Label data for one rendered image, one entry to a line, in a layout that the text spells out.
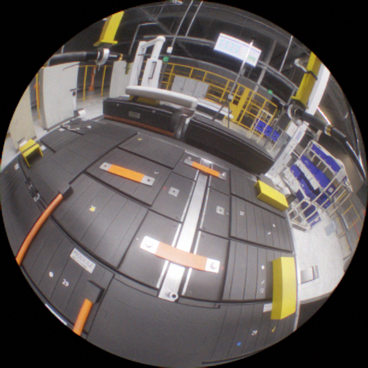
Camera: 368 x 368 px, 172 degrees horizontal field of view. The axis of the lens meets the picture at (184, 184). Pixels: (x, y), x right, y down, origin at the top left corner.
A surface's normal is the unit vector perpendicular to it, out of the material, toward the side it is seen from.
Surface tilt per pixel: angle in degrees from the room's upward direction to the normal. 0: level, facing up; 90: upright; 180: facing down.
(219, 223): 0
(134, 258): 0
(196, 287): 0
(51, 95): 90
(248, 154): 90
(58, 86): 90
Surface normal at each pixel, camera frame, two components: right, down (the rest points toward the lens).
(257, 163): -0.26, 0.62
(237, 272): 0.28, -0.68
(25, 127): 0.92, 0.38
